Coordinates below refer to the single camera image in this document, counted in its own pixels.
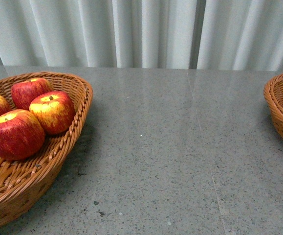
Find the red yellow apple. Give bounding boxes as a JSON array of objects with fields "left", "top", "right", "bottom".
[{"left": 29, "top": 91, "right": 76, "bottom": 135}]

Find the red apple back of basket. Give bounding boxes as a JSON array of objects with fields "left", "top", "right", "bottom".
[{"left": 11, "top": 78, "right": 54, "bottom": 110}]

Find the dark red apple front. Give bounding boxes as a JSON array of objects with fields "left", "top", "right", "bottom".
[{"left": 0, "top": 109, "right": 45, "bottom": 161}]

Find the white pleated curtain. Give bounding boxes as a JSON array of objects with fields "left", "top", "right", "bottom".
[{"left": 0, "top": 0, "right": 283, "bottom": 71}]

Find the left brown wicker basket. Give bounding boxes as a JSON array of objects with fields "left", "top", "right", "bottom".
[{"left": 0, "top": 71, "right": 93, "bottom": 227}]

